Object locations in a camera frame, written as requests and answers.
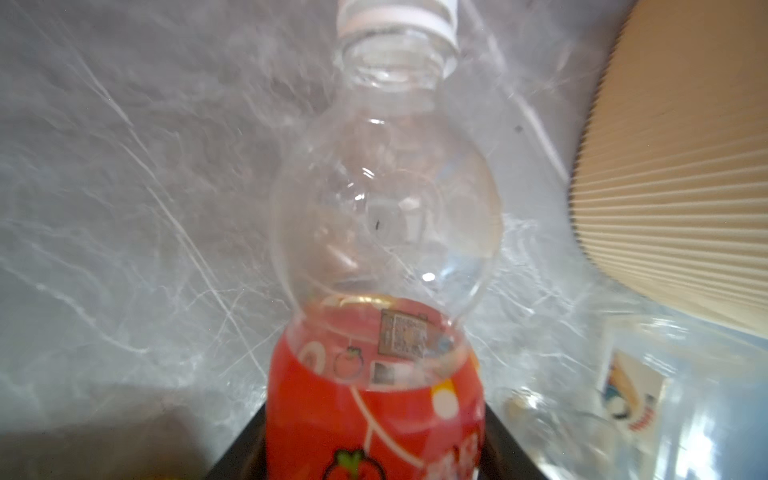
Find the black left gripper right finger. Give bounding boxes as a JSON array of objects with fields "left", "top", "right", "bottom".
[{"left": 479, "top": 404, "right": 547, "bottom": 480}]

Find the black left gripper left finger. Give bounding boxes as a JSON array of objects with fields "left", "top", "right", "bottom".
[{"left": 204, "top": 404, "right": 267, "bottom": 480}]

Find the small red label clear bottle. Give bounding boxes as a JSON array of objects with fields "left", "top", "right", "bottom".
[{"left": 502, "top": 316, "right": 767, "bottom": 479}]

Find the red strawberry label bottle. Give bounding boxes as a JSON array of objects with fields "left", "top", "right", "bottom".
[{"left": 265, "top": 1, "right": 502, "bottom": 479}]

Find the cream slatted waste bin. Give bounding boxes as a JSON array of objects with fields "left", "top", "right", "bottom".
[{"left": 569, "top": 0, "right": 767, "bottom": 337}]

